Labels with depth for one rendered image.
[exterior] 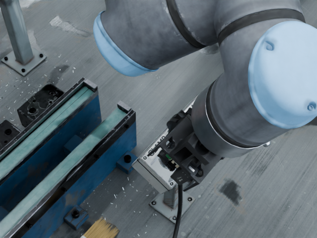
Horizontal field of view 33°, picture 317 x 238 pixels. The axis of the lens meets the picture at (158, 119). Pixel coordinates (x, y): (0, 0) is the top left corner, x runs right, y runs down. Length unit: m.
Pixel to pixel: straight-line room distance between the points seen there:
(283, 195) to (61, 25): 0.70
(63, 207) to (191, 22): 0.58
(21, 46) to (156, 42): 0.72
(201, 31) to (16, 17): 0.71
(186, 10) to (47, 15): 0.90
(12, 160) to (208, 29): 0.58
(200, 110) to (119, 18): 0.14
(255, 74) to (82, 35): 0.93
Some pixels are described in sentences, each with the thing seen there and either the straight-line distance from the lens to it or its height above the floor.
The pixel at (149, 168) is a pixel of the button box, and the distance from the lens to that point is 0.83.
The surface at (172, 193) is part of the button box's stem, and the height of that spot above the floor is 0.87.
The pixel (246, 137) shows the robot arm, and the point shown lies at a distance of 0.55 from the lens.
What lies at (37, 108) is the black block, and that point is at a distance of 1.17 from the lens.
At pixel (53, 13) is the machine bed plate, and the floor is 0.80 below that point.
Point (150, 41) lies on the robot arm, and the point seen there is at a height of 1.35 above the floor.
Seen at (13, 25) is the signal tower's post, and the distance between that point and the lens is 1.23.
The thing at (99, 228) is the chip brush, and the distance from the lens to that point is 1.07.
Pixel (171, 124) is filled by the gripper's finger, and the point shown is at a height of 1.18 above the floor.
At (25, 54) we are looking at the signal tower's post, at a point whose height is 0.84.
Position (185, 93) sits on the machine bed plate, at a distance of 1.25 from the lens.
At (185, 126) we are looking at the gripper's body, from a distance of 0.69.
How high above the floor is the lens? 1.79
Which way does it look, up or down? 55 degrees down
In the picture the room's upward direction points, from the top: 2 degrees clockwise
